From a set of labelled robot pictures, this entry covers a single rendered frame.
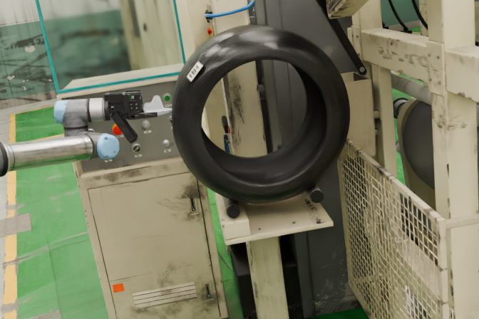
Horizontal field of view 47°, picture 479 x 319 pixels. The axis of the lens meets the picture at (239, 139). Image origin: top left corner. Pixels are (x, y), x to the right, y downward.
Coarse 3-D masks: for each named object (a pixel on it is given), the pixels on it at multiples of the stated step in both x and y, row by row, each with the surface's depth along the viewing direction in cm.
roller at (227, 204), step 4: (224, 200) 190; (228, 200) 186; (232, 200) 185; (228, 204) 183; (232, 204) 182; (236, 204) 182; (228, 208) 181; (232, 208) 181; (236, 208) 181; (228, 212) 181; (232, 212) 181; (236, 212) 181; (232, 216) 181; (236, 216) 182
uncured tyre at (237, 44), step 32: (224, 32) 183; (256, 32) 169; (288, 32) 172; (192, 64) 171; (224, 64) 167; (320, 64) 170; (192, 96) 168; (320, 96) 201; (192, 128) 171; (320, 128) 202; (192, 160) 174; (224, 160) 203; (256, 160) 205; (288, 160) 206; (320, 160) 178; (224, 192) 179; (256, 192) 179; (288, 192) 180
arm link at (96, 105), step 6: (90, 102) 174; (96, 102) 174; (102, 102) 175; (90, 108) 173; (96, 108) 174; (102, 108) 174; (90, 114) 174; (96, 114) 174; (102, 114) 174; (96, 120) 176; (102, 120) 176
